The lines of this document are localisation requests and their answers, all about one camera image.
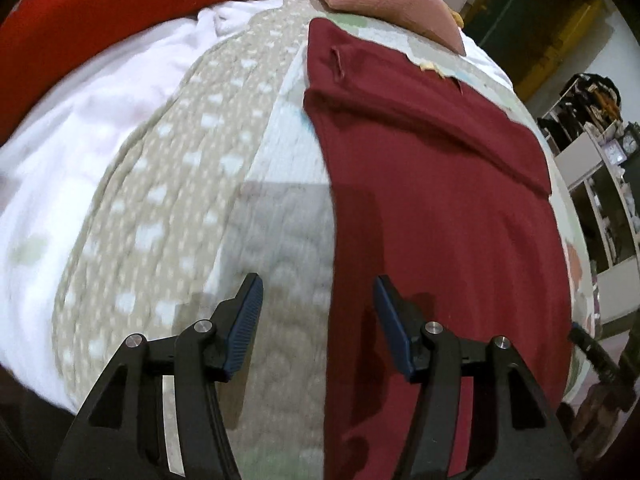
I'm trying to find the dark red sweater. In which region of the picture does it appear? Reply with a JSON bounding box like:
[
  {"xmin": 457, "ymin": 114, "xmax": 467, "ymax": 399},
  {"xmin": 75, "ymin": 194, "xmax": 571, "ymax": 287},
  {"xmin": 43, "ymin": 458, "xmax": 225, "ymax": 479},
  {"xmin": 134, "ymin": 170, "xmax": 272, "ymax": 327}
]
[{"xmin": 304, "ymin": 18, "xmax": 572, "ymax": 479}]

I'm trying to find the patchwork heart quilt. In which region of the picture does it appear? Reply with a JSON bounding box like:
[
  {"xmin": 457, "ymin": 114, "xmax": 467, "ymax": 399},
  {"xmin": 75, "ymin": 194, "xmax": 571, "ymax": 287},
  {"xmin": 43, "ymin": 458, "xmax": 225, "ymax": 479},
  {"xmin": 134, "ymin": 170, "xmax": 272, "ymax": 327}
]
[{"xmin": 54, "ymin": 0, "xmax": 592, "ymax": 479}]

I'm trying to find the white fleece blanket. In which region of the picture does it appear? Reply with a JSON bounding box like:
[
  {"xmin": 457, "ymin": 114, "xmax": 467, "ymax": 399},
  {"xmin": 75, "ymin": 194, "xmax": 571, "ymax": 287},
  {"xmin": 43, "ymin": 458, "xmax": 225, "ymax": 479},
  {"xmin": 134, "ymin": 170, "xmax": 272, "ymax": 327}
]
[{"xmin": 1, "ymin": 0, "xmax": 283, "ymax": 411}]

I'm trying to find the cluttered white shelf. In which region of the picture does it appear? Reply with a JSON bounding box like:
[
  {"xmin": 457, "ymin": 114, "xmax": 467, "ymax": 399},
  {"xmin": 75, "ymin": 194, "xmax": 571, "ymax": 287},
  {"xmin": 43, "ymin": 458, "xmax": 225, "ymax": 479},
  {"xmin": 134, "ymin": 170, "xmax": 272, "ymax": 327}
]
[{"xmin": 537, "ymin": 73, "xmax": 639, "ymax": 324}]

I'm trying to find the wooden door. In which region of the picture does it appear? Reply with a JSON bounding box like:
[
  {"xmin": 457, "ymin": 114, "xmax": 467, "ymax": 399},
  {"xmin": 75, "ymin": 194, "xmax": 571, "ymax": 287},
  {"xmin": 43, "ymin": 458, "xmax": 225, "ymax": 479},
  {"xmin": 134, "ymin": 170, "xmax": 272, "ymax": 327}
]
[{"xmin": 463, "ymin": 0, "xmax": 603, "ymax": 101}]

